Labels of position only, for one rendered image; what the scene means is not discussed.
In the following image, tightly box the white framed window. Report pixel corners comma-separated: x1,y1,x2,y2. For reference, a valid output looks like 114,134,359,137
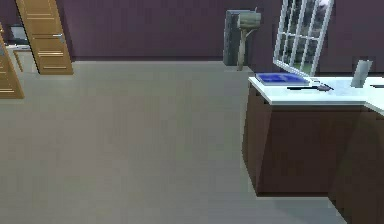
272,0,335,78

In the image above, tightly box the blue flat book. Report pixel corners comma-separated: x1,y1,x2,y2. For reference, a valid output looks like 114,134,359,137
255,72,311,87

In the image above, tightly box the grey upright slab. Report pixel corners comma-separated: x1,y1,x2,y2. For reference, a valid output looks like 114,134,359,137
350,59,374,89

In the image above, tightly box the grey box appliance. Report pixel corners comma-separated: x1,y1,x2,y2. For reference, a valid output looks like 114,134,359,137
9,24,30,46

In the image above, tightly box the brown wooden room door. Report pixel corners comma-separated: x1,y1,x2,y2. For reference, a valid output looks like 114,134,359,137
15,0,74,76

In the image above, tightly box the black long-handled utensil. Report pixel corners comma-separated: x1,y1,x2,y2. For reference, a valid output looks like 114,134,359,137
286,83,335,92

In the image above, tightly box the grey floor lamp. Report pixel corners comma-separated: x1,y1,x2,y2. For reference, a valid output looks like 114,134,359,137
235,7,262,72

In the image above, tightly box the brown cabinet with white worktop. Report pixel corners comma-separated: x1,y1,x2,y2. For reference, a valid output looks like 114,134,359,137
241,75,384,224

